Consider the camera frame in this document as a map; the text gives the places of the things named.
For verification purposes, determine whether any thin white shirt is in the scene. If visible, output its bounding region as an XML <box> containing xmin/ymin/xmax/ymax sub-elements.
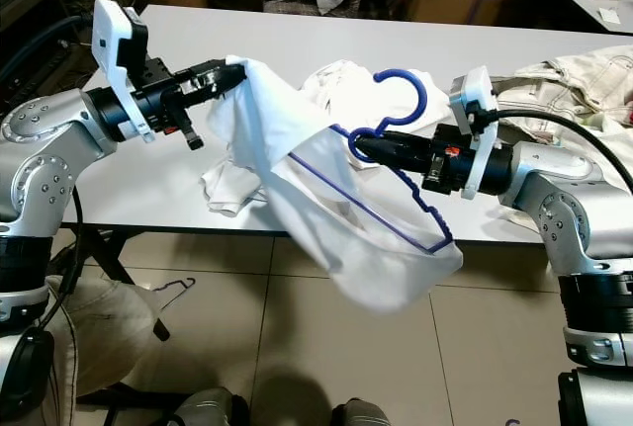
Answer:
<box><xmin>223</xmin><ymin>53</ymin><xmax>466</xmax><ymax>313</ymax></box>

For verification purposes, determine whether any grey left robot foot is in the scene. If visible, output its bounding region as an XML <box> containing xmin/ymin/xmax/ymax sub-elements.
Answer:
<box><xmin>166</xmin><ymin>386</ymin><xmax>248</xmax><ymax>426</ymax></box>

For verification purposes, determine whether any beige denim jacket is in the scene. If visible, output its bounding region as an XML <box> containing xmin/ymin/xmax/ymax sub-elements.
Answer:
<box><xmin>495</xmin><ymin>43</ymin><xmax>633</xmax><ymax>165</ymax></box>

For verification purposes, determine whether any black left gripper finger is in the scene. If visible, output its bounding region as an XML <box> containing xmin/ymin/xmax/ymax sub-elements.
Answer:
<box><xmin>190</xmin><ymin>78</ymin><xmax>241</xmax><ymax>106</ymax></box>
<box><xmin>188</xmin><ymin>59</ymin><xmax>251</xmax><ymax>87</ymax></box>

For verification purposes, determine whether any beige fabric bag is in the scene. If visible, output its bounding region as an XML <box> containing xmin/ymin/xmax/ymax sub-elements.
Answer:
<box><xmin>49</xmin><ymin>273</ymin><xmax>149</xmax><ymax>397</ymax></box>

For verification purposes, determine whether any plain white t-shirt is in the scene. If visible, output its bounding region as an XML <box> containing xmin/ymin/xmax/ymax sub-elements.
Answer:
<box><xmin>201</xmin><ymin>58</ymin><xmax>397</xmax><ymax>217</ymax></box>

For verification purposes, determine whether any grey right robot foot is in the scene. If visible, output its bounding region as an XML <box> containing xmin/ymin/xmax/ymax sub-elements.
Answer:
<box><xmin>331</xmin><ymin>401</ymin><xmax>397</xmax><ymax>426</ymax></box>

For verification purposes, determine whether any thin wire hanger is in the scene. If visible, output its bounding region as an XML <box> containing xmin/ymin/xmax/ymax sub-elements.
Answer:
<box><xmin>158</xmin><ymin>276</ymin><xmax>199</xmax><ymax>314</ymax></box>

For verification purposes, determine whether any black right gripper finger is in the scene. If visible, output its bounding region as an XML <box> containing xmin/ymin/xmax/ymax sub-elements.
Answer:
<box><xmin>351</xmin><ymin>147</ymin><xmax>425</xmax><ymax>167</ymax></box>
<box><xmin>357</xmin><ymin>130</ymin><xmax>425</xmax><ymax>151</ymax></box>

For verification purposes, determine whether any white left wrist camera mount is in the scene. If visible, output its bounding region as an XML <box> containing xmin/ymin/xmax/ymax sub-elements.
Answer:
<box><xmin>92</xmin><ymin>0</ymin><xmax>154</xmax><ymax>142</ymax></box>

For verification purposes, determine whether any grey robot foot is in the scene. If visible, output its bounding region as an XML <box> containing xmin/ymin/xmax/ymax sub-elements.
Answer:
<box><xmin>331</xmin><ymin>401</ymin><xmax>397</xmax><ymax>426</ymax></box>
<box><xmin>166</xmin><ymin>386</ymin><xmax>248</xmax><ymax>426</ymax></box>

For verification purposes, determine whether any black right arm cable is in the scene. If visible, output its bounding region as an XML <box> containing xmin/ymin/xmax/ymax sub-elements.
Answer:
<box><xmin>495</xmin><ymin>108</ymin><xmax>633</xmax><ymax>200</ymax></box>

